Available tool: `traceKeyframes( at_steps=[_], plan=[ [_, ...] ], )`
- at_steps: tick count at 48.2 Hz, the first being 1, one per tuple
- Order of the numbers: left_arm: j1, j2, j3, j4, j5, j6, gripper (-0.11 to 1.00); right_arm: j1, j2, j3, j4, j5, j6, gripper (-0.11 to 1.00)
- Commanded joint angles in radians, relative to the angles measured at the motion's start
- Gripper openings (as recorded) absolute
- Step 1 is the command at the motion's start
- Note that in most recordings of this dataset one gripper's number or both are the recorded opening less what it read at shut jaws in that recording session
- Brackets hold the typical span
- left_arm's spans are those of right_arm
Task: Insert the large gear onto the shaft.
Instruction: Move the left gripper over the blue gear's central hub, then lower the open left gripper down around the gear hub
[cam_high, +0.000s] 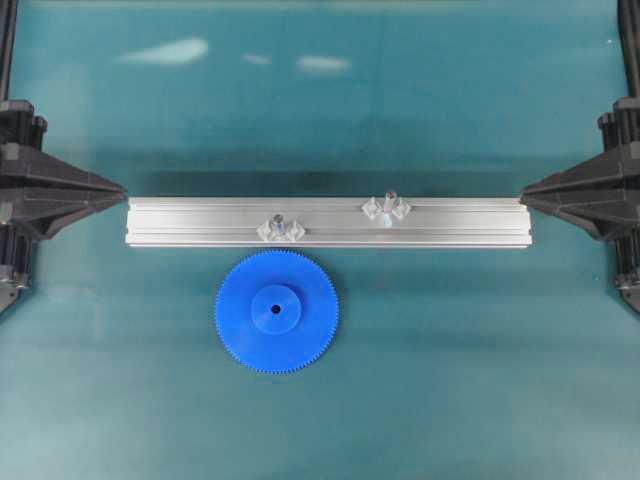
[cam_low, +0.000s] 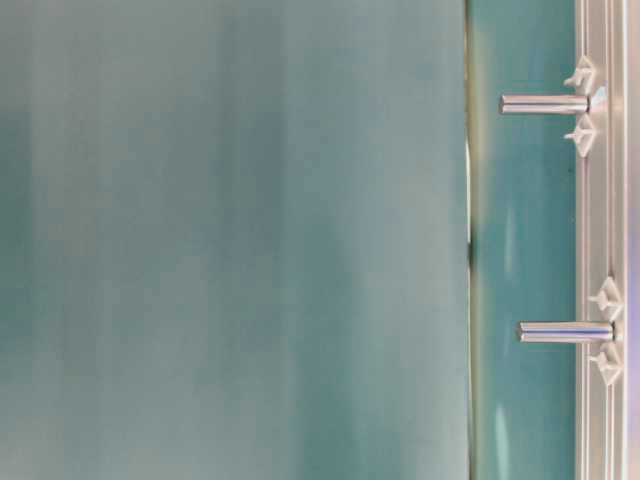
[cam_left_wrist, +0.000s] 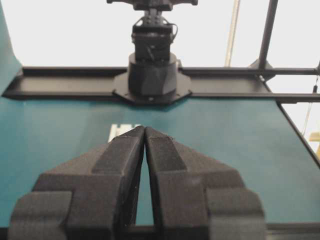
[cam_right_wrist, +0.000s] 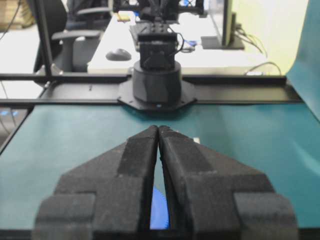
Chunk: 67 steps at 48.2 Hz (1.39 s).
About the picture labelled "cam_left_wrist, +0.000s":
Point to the black vertical frame post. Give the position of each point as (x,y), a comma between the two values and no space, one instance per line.
(261,63)

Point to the black aluminium frame rail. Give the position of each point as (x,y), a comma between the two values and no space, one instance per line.
(108,84)

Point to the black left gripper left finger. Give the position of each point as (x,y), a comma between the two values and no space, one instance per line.
(85,198)

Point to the silver aluminium extrusion plate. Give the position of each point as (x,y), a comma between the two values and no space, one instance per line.
(117,130)

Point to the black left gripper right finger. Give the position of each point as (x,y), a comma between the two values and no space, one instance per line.
(196,197)

